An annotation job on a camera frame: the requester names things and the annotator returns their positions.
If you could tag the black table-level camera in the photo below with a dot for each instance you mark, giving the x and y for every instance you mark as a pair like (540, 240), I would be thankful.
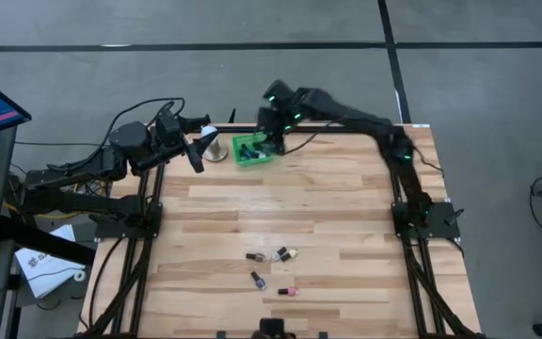
(271, 326)

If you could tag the pink nail polish bottle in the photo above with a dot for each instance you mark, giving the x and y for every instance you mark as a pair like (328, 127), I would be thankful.
(292, 291)

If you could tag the pale yellow nail polish bottle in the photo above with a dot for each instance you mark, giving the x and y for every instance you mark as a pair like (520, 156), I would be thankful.
(293, 253)

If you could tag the purple glitter nail polish bottle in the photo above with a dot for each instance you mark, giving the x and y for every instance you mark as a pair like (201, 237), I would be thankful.
(260, 283)

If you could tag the white nail polish bottle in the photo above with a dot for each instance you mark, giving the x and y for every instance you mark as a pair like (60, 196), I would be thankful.
(275, 257)
(260, 154)

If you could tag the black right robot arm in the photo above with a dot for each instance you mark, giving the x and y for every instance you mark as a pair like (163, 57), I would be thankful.
(407, 179)

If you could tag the brown nail polish bottle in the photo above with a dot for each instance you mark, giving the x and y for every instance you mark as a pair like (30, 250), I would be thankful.
(259, 257)

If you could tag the white paper booklet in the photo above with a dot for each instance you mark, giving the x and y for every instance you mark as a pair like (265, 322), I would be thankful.
(45, 263)

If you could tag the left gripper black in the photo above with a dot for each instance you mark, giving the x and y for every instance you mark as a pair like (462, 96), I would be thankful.
(170, 150)

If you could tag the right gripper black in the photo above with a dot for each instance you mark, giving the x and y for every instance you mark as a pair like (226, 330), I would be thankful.
(278, 110)

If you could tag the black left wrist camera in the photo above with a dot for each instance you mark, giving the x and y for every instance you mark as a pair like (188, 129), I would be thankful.
(168, 127)

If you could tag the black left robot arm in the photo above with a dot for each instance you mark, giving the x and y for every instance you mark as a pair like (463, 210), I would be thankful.
(130, 136)

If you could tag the green plastic mesh basket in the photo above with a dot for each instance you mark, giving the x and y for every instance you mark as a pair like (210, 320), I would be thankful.
(236, 150)

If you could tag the white bulb brass lamp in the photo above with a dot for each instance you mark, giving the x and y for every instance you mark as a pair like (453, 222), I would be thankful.
(217, 151)

